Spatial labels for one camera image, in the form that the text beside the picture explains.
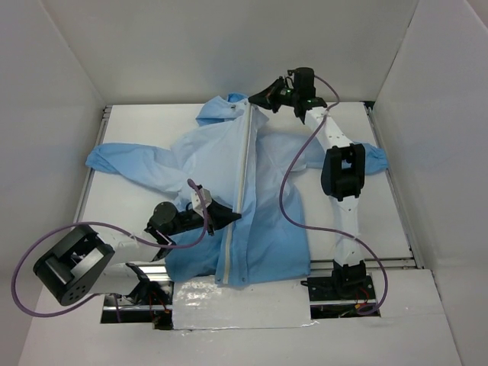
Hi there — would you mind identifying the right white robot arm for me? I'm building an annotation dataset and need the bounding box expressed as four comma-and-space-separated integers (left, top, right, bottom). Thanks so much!
249, 67, 367, 298

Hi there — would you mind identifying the purple cable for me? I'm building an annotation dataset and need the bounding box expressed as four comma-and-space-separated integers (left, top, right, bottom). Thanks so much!
278, 75, 390, 316
11, 178, 214, 323

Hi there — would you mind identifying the light blue hooded jacket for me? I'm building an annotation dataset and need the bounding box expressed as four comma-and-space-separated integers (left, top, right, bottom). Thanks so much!
84, 92, 390, 289

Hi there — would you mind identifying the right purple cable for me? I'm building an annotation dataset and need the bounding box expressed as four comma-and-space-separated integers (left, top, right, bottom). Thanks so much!
278, 75, 390, 316

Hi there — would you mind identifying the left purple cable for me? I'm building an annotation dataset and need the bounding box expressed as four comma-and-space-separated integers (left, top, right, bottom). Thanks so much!
11, 178, 214, 323

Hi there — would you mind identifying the white foam block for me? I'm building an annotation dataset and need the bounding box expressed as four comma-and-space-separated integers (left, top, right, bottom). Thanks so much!
172, 276, 312, 330

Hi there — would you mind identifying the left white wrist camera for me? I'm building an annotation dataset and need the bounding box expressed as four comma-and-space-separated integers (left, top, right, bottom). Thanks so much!
191, 186, 213, 216

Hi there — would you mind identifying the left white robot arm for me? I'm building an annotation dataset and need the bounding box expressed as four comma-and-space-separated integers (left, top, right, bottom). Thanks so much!
33, 196, 242, 307

